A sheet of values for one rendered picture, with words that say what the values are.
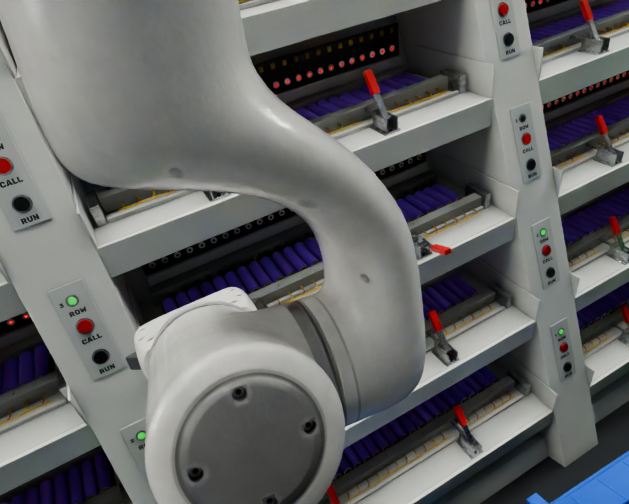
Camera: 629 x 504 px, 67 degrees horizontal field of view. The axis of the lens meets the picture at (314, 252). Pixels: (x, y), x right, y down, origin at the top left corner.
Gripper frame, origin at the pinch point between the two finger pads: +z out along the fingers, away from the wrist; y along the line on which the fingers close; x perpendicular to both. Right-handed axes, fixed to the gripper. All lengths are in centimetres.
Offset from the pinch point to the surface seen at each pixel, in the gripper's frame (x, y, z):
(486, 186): 3, -54, 18
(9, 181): -20.8, 11.5, 8.8
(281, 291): 4.3, -13.3, 17.7
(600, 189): 11, -75, 15
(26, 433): 7.0, 23.4, 16.6
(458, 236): 7.7, -43.3, 15.4
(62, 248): -12.3, 9.8, 10.4
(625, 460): 45, -48, 0
